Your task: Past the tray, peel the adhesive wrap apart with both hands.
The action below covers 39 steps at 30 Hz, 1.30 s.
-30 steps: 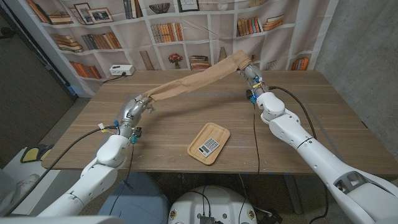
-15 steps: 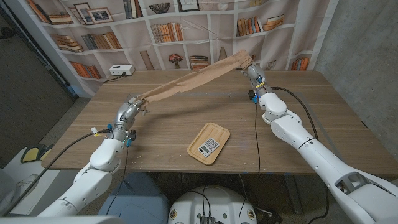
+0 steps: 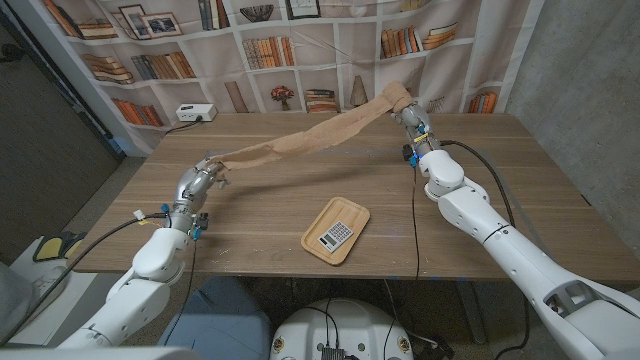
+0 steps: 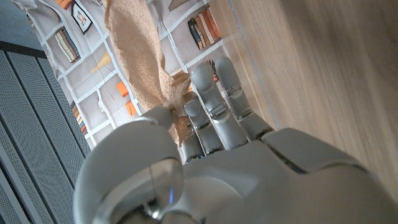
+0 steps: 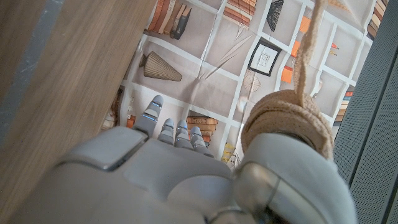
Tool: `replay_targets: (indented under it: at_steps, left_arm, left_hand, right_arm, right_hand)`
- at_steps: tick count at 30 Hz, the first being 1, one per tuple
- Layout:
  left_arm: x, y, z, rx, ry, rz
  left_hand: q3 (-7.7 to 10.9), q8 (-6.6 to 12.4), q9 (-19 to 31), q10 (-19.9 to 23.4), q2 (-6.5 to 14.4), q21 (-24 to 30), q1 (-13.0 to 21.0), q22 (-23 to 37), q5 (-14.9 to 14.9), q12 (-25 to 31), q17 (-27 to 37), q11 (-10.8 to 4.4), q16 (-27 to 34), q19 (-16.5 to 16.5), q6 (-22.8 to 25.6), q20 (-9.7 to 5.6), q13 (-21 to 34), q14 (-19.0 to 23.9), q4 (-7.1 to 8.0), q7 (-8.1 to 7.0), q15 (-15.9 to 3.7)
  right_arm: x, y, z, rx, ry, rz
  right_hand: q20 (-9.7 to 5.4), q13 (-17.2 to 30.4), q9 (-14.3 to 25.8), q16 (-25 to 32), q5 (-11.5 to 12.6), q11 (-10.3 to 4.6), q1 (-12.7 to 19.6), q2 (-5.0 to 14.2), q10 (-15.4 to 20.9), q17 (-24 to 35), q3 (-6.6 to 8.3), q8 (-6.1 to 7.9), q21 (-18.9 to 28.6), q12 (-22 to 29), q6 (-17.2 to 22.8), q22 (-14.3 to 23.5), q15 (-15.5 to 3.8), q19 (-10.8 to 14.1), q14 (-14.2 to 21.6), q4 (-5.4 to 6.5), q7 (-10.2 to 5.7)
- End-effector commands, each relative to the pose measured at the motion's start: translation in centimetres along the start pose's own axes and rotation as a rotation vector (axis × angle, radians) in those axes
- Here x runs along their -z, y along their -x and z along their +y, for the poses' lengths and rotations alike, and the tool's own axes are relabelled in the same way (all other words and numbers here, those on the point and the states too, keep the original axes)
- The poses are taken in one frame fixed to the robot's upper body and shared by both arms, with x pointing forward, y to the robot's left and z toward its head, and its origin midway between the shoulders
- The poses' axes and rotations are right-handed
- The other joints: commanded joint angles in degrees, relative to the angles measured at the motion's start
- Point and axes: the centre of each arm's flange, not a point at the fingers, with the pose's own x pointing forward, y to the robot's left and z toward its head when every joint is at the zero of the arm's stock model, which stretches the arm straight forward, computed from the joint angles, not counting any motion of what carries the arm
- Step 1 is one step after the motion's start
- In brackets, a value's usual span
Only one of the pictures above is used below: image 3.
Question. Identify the white power outlet box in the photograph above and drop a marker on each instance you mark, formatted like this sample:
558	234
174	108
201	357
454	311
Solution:
195	112

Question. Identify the blue grey box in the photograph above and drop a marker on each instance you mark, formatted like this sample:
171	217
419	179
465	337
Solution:
225	325

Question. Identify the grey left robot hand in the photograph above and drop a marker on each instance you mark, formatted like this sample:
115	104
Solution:
192	187

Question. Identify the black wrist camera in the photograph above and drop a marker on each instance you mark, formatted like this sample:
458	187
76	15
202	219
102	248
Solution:
202	221
407	151

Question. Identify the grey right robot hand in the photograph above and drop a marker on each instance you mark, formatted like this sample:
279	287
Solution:
417	125

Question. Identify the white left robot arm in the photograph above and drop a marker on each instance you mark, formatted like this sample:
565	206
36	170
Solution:
145	280

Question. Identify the white floor platform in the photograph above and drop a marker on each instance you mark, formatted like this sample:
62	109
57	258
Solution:
75	295

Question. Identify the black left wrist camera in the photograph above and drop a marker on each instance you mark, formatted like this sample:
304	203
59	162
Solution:
202	221

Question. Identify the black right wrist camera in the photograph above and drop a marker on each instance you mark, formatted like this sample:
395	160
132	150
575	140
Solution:
407	151

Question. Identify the yellow and black pad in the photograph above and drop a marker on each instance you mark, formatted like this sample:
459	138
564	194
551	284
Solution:
50	247

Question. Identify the wooden tray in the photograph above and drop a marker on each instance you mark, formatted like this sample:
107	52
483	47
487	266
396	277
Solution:
350	215

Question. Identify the grey calculator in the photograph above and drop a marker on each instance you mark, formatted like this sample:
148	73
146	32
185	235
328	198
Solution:
336	236

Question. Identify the white shoe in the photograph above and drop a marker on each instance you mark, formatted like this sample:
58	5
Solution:
50	290

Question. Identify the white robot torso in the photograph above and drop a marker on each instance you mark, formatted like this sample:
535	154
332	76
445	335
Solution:
350	325

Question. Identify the grey table leg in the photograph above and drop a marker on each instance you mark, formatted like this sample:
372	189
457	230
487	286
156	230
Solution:
472	312

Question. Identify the printed bookshelf backdrop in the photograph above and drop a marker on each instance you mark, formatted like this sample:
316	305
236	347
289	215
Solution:
320	50

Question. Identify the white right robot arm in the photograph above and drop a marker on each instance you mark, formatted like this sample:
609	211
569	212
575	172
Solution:
515	260

